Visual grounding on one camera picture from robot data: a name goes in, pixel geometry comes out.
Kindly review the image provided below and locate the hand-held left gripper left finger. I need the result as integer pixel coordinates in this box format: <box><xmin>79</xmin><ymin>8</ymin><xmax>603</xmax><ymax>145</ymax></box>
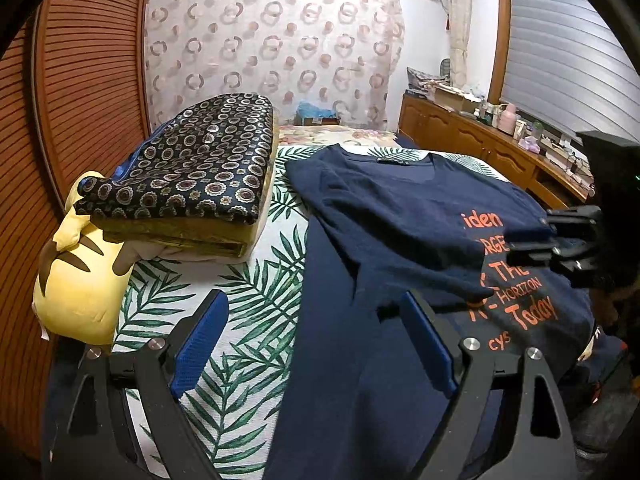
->
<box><xmin>50</xmin><ymin>289</ymin><xmax>231</xmax><ymax>480</ymax></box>

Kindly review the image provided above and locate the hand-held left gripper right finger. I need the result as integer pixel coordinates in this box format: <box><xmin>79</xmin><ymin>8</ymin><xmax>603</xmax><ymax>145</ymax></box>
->
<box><xmin>399</xmin><ymin>290</ymin><xmax>581</xmax><ymax>480</ymax></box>

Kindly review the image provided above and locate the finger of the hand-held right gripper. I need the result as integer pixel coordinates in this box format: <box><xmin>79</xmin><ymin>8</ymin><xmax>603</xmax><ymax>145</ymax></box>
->
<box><xmin>504</xmin><ymin>226</ymin><xmax>557</xmax><ymax>247</ymax></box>
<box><xmin>509</xmin><ymin>241</ymin><xmax>569</xmax><ymax>268</ymax></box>

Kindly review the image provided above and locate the navy printed t-shirt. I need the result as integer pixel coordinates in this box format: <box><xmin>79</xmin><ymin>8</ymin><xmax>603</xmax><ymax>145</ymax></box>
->
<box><xmin>265</xmin><ymin>142</ymin><xmax>601</xmax><ymax>480</ymax></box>

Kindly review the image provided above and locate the leaf print bedsheet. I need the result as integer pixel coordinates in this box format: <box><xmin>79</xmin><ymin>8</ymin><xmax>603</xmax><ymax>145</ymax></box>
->
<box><xmin>112</xmin><ymin>142</ymin><xmax>506</xmax><ymax>480</ymax></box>

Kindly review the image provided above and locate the golden folded blanket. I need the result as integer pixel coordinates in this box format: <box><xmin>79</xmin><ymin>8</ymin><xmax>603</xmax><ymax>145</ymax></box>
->
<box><xmin>102</xmin><ymin>110</ymin><xmax>281</xmax><ymax>261</ymax></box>

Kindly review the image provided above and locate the wooden cabinet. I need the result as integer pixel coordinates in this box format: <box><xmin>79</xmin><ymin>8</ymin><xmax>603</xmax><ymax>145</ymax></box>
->
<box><xmin>397</xmin><ymin>92</ymin><xmax>596</xmax><ymax>211</ymax></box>

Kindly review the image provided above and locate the yellow striped plush toy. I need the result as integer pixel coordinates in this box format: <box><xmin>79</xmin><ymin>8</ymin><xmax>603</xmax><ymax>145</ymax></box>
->
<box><xmin>32</xmin><ymin>170</ymin><xmax>136</xmax><ymax>346</ymax></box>

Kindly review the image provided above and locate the cardboard box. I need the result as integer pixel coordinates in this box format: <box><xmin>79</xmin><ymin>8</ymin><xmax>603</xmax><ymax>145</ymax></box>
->
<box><xmin>432</xmin><ymin>85</ymin><xmax>481</xmax><ymax>111</ymax></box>

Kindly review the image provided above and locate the dark floral folded blanket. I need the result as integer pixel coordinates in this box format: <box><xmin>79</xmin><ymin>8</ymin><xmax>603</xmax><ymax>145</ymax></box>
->
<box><xmin>75</xmin><ymin>92</ymin><xmax>278</xmax><ymax>226</ymax></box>

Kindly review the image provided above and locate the patterned bag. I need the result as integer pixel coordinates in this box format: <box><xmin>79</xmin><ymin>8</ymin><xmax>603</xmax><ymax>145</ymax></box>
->
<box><xmin>406</xmin><ymin>66</ymin><xmax>451</xmax><ymax>93</ymax></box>

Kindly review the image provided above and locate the floral bedding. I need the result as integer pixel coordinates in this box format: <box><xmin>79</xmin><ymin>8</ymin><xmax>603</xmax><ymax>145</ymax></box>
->
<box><xmin>277</xmin><ymin>125</ymin><xmax>401</xmax><ymax>150</ymax></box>

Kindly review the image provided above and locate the cream curtain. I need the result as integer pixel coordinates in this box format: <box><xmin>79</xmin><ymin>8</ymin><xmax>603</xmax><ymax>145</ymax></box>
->
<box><xmin>445</xmin><ymin>0</ymin><xmax>481</xmax><ymax>88</ymax></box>

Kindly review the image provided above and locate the blue plastic bag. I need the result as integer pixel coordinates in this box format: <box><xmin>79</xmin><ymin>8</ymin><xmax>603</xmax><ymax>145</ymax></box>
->
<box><xmin>295</xmin><ymin>101</ymin><xmax>341</xmax><ymax>126</ymax></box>

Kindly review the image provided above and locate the wooden louvered door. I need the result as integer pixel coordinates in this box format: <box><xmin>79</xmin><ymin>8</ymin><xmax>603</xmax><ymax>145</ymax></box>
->
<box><xmin>0</xmin><ymin>0</ymin><xmax>153</xmax><ymax>461</ymax></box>

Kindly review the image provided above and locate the wooden window frame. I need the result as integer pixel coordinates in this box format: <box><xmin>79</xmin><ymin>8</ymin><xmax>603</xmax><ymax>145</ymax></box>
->
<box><xmin>487</xmin><ymin>0</ymin><xmax>526</xmax><ymax>106</ymax></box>

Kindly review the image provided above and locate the ring patterned curtain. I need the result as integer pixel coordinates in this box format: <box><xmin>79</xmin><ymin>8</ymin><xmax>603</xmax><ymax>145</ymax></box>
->
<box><xmin>145</xmin><ymin>0</ymin><xmax>406</xmax><ymax>131</ymax></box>

